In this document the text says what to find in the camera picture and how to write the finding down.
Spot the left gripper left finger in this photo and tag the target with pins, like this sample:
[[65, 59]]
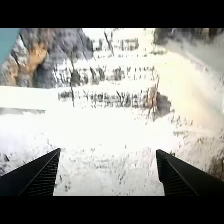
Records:
[[33, 176]]

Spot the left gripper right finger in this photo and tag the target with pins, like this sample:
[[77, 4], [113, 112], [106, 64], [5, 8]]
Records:
[[186, 178]]

